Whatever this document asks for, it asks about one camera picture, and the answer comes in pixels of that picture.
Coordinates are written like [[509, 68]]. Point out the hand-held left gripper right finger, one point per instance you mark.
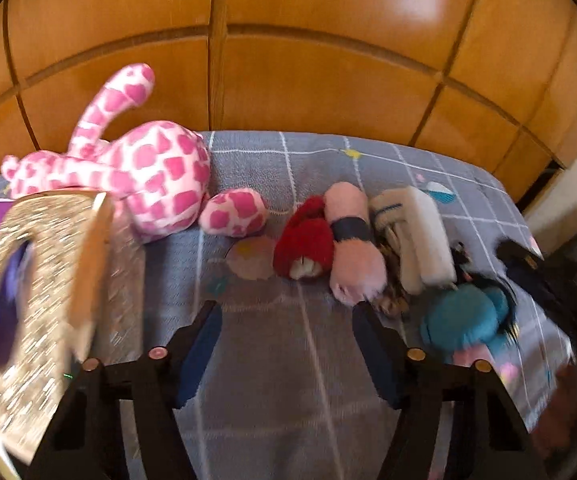
[[376, 355]]

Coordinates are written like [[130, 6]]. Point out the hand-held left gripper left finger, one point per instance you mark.
[[201, 350]]

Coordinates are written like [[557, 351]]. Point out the pink fuzzy sock roll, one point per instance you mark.
[[358, 265]]

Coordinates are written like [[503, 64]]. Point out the white sock roll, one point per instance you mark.
[[428, 245]]

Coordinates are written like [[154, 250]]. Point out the red knit sock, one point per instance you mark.
[[303, 240]]

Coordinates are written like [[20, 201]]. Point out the glittery gold storage box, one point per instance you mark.
[[38, 270]]

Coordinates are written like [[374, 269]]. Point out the leopard print scrunchie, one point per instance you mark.
[[393, 305]]

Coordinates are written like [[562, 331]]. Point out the grey checked bed sheet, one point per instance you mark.
[[268, 360]]

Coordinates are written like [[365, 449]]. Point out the blue plush toy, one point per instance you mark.
[[458, 320]]

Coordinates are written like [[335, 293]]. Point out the pink spotted giraffe plush toy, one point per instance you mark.
[[158, 170]]

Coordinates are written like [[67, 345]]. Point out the wooden panel headboard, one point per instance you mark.
[[293, 60]]

